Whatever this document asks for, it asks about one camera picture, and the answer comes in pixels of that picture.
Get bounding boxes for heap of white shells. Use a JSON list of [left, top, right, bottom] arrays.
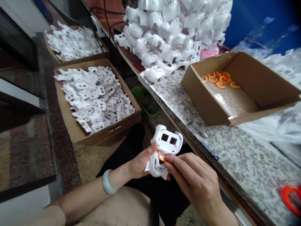
[[54, 66, 136, 135]]

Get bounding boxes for person's left hand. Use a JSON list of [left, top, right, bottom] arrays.
[[119, 142, 159, 187]]

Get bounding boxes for green plastic basket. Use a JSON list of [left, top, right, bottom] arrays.
[[131, 85, 163, 123]]

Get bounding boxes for tall pile of white housings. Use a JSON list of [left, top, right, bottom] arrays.
[[114, 0, 234, 84]]

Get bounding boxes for black framed glass cabinet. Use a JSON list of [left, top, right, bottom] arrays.
[[0, 0, 51, 99]]

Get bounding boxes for person's legs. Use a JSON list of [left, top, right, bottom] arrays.
[[96, 123, 197, 218]]

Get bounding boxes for white plastic housing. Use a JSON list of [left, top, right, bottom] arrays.
[[144, 124, 183, 181]]

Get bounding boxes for person's right hand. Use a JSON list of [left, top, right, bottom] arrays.
[[162, 152, 227, 210]]

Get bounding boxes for black cable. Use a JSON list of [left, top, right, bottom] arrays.
[[89, 6, 125, 49]]

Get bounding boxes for pink plastic object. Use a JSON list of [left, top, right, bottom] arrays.
[[199, 45, 220, 60]]

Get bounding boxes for large cardboard box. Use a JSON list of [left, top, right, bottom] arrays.
[[53, 58, 142, 147]]

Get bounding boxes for small cardboard box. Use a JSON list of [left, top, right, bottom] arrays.
[[43, 24, 110, 68]]

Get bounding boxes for orange handled scissors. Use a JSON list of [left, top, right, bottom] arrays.
[[280, 184, 301, 216]]

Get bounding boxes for orange plastic clip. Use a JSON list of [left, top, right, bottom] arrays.
[[158, 150, 169, 165]]

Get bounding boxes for pile of orange clips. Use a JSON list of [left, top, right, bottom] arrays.
[[203, 70, 242, 91]]

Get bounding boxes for clear plastic bags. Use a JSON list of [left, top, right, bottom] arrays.
[[231, 16, 301, 145]]

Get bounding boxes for layer of white shells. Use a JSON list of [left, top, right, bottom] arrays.
[[45, 21, 104, 62]]

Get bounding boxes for shallow cardboard box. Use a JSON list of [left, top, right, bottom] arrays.
[[180, 51, 301, 127]]

